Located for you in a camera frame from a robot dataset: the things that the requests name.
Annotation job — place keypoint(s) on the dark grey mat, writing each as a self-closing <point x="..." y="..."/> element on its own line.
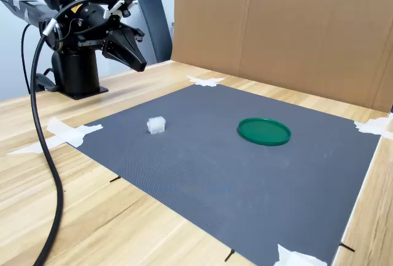
<point x="199" y="170"/>

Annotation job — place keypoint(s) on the brown cardboard partition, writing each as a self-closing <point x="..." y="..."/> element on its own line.
<point x="276" y="32"/>

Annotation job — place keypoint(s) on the small white plastic terminal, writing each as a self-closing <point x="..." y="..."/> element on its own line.
<point x="156" y="125"/>

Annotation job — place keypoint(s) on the black base connector plug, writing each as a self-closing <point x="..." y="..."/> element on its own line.
<point x="46" y="83"/>

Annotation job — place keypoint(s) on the dark grey chair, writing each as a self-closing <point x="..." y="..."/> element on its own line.
<point x="156" y="26"/>

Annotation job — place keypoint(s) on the round green lid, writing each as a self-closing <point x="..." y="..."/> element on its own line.
<point x="264" y="132"/>

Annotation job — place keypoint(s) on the white tape cross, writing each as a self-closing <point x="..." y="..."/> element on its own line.
<point x="291" y="258"/>
<point x="205" y="81"/>
<point x="373" y="126"/>
<point x="70" y="134"/>

